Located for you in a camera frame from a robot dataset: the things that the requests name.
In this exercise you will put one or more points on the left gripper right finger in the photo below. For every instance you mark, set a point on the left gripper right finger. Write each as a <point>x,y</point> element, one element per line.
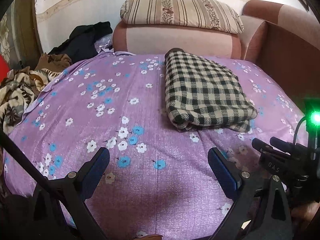
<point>260,209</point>

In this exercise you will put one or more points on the wooden door frame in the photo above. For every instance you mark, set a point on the wooden door frame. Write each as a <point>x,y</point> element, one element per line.
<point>27,39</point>

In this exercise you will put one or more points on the red object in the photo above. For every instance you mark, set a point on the red object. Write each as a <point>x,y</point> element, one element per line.
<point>4,68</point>

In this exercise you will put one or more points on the tiger print blanket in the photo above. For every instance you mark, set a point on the tiger print blanket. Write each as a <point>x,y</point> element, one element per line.
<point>18,91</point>

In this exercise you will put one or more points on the black cream checkered coat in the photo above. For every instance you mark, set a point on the black cream checkered coat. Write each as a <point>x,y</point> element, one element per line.
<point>200,93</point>

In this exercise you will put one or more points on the person right hand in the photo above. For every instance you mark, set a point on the person right hand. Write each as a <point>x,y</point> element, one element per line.
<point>303,215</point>

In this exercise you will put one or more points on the black clothes pile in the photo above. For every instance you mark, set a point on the black clothes pile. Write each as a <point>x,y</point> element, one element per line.
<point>80,45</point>

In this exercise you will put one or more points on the clear plastic bag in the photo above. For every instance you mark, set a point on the clear plastic bag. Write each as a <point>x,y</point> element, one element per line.
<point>104,44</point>

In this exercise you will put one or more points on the striped floral pillow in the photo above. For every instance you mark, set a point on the striped floral pillow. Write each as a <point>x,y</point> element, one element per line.
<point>205,14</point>

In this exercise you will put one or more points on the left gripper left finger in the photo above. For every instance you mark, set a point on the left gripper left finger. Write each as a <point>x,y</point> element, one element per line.
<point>59,204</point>

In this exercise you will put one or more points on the pink brown headboard cushion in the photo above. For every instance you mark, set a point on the pink brown headboard cushion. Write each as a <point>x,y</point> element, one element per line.
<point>256,14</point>

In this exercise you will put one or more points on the brown garment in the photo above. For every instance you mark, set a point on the brown garment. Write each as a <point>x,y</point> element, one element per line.
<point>53,62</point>

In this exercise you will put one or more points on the purple floral bed sheet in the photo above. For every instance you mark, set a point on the purple floral bed sheet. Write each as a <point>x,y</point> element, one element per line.
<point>158,179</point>

